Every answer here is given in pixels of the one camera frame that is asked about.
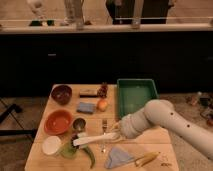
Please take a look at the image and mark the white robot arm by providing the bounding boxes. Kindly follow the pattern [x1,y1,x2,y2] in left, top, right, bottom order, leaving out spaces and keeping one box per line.
[112,99,213,161]

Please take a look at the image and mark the small metal cup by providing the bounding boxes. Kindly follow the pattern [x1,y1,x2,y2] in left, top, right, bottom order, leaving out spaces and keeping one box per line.
[73,118,86,133]

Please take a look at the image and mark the dark red grape bunch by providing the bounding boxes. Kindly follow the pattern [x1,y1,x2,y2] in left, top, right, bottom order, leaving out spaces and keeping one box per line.
[97,83,108,98]

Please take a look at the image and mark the green plastic tray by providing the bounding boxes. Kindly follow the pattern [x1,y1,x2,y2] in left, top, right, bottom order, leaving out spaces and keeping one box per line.
[117,79,158,118]

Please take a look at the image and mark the silver fork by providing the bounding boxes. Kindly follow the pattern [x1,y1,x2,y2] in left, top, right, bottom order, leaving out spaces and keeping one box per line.
[101,119,108,153]

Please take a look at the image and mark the blue triangular cloth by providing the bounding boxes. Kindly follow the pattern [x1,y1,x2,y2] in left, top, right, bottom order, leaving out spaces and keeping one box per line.
[104,147,134,169]

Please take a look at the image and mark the white dish brush black bristles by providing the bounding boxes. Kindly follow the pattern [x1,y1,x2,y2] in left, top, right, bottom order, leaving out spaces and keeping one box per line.
[72,132,119,146]

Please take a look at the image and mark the orange bowl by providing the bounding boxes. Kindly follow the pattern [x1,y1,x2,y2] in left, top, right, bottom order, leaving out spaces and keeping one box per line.
[44,110,73,135]

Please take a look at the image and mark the black brown block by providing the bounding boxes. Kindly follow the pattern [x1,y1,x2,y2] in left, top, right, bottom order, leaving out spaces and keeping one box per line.
[79,89,97,98]

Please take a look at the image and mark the light green cup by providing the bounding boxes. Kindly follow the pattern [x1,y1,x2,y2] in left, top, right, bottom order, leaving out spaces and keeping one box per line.
[60,142,77,159]

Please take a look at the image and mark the orange peach fruit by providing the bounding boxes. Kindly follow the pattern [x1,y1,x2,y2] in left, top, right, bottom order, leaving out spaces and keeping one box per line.
[97,99,108,112]

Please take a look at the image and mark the black tripod stand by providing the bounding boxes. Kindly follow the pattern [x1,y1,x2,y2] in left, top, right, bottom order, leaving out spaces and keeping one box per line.
[0,97,38,138]

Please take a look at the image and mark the green chili pepper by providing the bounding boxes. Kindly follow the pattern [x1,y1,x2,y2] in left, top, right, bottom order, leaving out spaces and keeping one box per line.
[82,146,96,169]

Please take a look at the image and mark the blue sponge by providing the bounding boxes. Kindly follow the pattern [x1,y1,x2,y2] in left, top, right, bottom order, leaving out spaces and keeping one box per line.
[77,102,95,114]

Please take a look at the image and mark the dark brown bowl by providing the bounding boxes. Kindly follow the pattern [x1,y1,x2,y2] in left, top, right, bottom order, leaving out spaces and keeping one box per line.
[51,85,72,105]

